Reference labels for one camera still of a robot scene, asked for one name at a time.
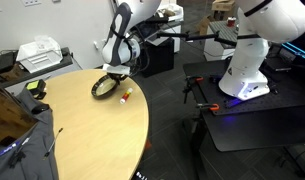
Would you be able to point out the black pen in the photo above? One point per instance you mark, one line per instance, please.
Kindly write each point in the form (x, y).
(53, 143)

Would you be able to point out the black computer tower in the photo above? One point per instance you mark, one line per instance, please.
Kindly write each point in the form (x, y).
(158, 58)

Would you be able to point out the white wall outlet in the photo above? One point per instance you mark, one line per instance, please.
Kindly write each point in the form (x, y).
(31, 2)

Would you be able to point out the black perforated mounting board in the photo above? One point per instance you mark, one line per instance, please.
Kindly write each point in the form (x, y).
(285, 96)

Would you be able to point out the white cart perforated top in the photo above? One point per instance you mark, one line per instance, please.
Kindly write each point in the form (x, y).
(220, 36)

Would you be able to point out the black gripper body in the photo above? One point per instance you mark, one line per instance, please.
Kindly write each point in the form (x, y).
(120, 76)

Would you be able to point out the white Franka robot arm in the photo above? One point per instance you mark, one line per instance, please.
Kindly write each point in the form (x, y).
(247, 66)

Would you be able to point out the black camera boom rod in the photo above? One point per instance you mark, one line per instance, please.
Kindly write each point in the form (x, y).
(198, 36)

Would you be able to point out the grey jacket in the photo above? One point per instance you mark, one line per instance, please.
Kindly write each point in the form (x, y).
(28, 143)

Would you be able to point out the cardboard box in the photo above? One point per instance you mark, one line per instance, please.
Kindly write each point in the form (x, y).
(223, 5)

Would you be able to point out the black pouch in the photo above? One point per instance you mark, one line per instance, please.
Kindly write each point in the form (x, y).
(4, 61)

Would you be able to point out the red can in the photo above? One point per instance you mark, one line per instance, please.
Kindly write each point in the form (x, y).
(231, 22)

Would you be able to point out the blue pen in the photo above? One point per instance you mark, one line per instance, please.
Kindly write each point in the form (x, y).
(5, 149)

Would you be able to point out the black side desk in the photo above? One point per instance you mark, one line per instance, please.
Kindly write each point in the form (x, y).
(32, 75)

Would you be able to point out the black plate cream inside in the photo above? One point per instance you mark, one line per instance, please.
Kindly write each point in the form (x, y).
(104, 88)

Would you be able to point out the white printer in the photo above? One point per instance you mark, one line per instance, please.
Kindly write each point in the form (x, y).
(38, 55)

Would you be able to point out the orange black bar clamp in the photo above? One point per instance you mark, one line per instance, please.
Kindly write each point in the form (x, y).
(192, 85)
(208, 107)

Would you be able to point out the white red glue stick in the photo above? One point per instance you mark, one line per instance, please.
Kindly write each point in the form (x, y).
(126, 96)

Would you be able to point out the dark cart top plate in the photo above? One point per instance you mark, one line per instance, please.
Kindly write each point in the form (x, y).
(258, 130)

